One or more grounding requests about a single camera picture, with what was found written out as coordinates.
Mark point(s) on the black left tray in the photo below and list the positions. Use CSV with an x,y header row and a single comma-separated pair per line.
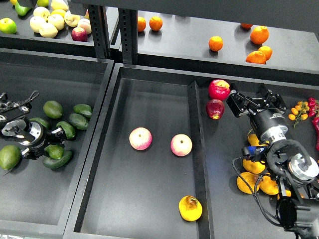
x,y
35,201

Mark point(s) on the avocado top right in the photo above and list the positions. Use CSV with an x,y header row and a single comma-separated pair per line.
x,y
84,110

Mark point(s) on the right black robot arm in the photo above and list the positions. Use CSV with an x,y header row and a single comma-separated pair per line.
x,y
286,160

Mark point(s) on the avocado top left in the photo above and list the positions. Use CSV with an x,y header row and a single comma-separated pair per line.
x,y
53,109

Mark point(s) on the orange cherry tomato bunch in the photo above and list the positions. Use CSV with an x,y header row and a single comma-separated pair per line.
x,y
299,112

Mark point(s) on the green apple on shelf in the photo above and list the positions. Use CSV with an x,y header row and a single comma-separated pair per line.
x,y
8,26

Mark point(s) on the pink apple right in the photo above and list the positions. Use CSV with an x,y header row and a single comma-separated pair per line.
x,y
181,145

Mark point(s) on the orange partly hidden top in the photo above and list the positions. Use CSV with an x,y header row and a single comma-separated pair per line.
x,y
246,25

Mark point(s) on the large orange on shelf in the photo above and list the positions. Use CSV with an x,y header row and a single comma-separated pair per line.
x,y
259,35

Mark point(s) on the orange behind front right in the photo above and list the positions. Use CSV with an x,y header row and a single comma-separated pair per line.
x,y
267,51

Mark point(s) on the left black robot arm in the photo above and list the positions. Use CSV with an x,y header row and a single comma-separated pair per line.
x,y
16,126

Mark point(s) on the pale yellow pear pile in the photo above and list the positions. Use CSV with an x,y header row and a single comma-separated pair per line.
x,y
51,17

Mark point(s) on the orange front right shelf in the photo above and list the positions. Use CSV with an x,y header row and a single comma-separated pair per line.
x,y
257,57

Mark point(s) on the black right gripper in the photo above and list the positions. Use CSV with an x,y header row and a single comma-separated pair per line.
x,y
269,125

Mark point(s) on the pink apple left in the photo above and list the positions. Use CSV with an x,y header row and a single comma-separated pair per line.
x,y
140,138

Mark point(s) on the black tray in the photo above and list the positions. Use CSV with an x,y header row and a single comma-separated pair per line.
x,y
126,193
35,201

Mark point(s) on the red apple on shelf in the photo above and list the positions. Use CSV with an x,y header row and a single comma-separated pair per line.
x,y
79,34

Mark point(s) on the dark red apple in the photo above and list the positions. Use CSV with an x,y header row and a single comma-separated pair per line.
x,y
215,109

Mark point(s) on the orange on shelf centre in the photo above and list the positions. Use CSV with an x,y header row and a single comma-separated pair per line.
x,y
215,43

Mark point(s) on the black shelf upright posts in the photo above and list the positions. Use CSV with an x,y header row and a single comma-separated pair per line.
x,y
114,32

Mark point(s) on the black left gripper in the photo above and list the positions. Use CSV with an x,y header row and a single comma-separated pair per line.
x,y
38,138

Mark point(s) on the green pepper on shelf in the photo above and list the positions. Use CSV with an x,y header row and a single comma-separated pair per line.
x,y
21,10

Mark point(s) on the avocado far left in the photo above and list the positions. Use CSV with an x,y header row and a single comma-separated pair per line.
x,y
41,121

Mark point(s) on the elongated dark avocado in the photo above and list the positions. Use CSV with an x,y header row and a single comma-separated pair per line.
x,y
57,163

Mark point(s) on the green avocado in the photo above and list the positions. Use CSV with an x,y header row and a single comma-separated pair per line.
x,y
55,151

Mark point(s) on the yellow pear small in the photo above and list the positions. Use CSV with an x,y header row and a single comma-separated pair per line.
x,y
268,185

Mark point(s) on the pink apple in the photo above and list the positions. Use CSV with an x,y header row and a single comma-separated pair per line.
x,y
181,145
140,138

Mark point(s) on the avocado beside tray wall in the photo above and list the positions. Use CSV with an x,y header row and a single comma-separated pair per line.
x,y
78,121

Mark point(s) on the bright red apple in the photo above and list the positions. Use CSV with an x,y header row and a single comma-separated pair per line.
x,y
219,89

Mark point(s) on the red chili peppers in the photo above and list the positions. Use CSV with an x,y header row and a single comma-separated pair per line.
x,y
314,112

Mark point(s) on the orange on shelf left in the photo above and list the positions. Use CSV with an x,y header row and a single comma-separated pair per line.
x,y
141,24

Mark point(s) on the black middle tray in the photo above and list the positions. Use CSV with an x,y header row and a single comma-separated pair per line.
x,y
126,193

